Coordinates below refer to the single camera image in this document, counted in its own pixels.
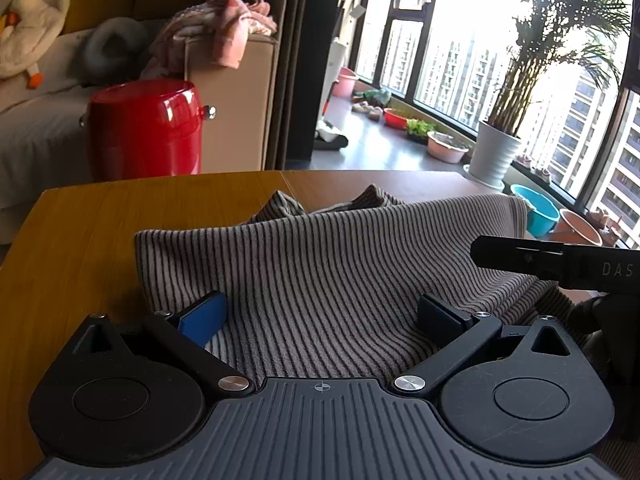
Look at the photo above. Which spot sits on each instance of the teal plastic basin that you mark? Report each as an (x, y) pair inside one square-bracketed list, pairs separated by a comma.
[(543, 215)]

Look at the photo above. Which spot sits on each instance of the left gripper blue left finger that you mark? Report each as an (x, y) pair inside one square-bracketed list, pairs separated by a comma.
[(184, 336)]

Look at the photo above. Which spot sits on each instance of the red bowl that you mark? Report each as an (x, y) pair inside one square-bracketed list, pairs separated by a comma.
[(394, 120)]

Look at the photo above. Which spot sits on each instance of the tall green potted plant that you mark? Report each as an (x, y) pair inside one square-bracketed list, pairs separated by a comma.
[(556, 32)]

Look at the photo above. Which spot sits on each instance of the grey neck pillow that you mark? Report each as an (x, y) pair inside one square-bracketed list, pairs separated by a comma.
[(112, 45)]

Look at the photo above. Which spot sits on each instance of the beige cardboard box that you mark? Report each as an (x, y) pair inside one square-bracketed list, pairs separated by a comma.
[(236, 138)]

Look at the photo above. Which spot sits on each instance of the grey sofa bed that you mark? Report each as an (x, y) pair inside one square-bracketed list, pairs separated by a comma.
[(42, 144)]

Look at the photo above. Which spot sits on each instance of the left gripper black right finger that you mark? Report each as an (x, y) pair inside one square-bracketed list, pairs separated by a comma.
[(457, 336)]

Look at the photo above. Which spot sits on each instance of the green leafy vegetables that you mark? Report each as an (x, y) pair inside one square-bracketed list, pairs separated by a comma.
[(418, 130)]

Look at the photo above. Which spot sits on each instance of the red round stool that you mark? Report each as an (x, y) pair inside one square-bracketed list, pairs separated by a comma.
[(146, 128)]

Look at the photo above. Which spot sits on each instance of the pink plastic bucket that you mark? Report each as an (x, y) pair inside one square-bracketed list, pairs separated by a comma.
[(573, 229)]

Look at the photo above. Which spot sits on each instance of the pink fluffy slippers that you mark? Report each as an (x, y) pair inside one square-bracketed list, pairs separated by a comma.
[(374, 113)]

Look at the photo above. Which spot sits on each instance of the grey striped knit garment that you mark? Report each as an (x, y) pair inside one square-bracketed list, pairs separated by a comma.
[(335, 292)]

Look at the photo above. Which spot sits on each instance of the pink clothes pile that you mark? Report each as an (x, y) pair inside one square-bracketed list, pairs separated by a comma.
[(229, 22)]

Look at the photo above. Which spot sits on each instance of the white goose plush toy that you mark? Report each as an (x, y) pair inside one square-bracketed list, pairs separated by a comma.
[(29, 29)]

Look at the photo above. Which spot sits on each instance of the pink basin far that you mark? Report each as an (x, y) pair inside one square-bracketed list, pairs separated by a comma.
[(345, 83)]

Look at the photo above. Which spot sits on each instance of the pink bowl planter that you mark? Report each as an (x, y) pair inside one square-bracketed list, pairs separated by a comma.
[(445, 148)]

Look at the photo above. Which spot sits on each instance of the white ribbed plant pot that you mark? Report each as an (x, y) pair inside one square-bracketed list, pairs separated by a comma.
[(492, 156)]

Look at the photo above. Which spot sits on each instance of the white vacuum cleaner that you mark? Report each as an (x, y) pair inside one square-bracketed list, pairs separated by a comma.
[(327, 137)]

